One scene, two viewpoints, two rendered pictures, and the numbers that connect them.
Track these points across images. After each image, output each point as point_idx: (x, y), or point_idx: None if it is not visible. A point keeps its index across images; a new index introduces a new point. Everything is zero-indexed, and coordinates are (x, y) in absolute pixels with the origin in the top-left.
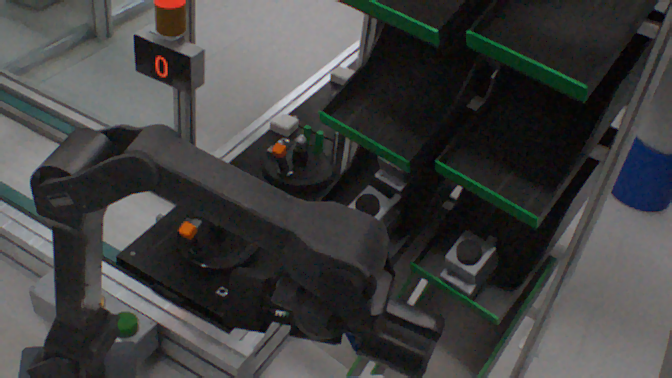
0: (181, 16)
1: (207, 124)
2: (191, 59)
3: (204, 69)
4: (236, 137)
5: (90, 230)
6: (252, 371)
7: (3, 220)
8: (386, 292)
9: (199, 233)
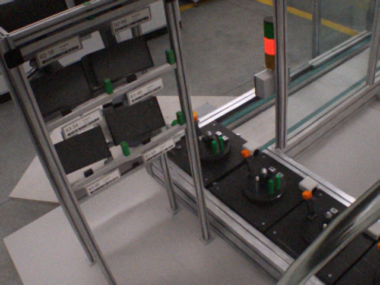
0: (266, 59)
1: (354, 180)
2: (255, 78)
3: (263, 91)
4: (303, 167)
5: (98, 30)
6: (150, 168)
7: (248, 94)
8: (35, 63)
9: (214, 139)
